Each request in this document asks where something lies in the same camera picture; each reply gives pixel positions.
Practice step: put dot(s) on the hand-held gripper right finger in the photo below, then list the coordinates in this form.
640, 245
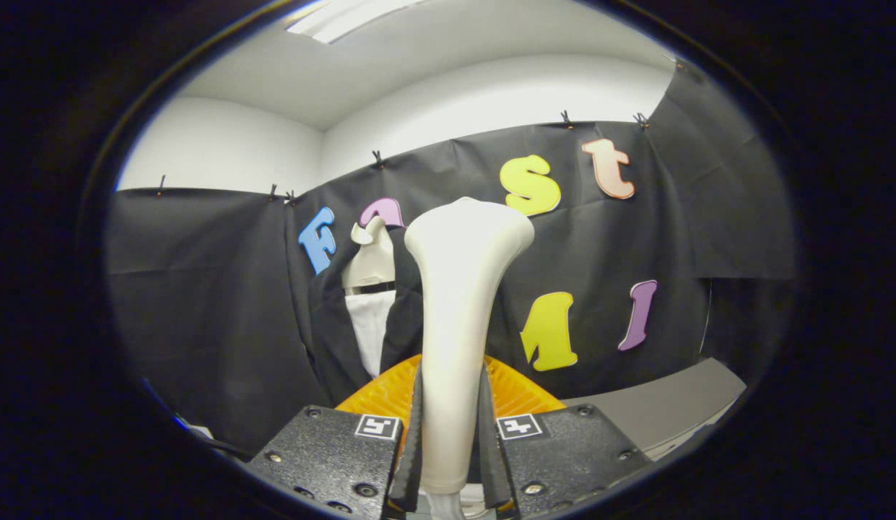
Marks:
491, 462

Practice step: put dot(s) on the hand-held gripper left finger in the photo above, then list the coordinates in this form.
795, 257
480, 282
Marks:
411, 469

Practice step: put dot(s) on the grey cabinet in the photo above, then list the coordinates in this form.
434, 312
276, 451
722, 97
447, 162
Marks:
657, 404

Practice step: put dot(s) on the black suit jacket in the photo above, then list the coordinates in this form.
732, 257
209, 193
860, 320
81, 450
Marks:
332, 339

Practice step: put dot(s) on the white shirt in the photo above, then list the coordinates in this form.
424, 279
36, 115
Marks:
368, 325

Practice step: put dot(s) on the black backdrop cloth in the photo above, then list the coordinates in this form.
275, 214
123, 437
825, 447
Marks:
202, 289

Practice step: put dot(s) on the ceiling light panel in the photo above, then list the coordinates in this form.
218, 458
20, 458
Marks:
346, 18

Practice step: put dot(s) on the cream mannequin torso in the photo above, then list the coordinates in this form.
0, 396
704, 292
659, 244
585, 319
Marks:
372, 263

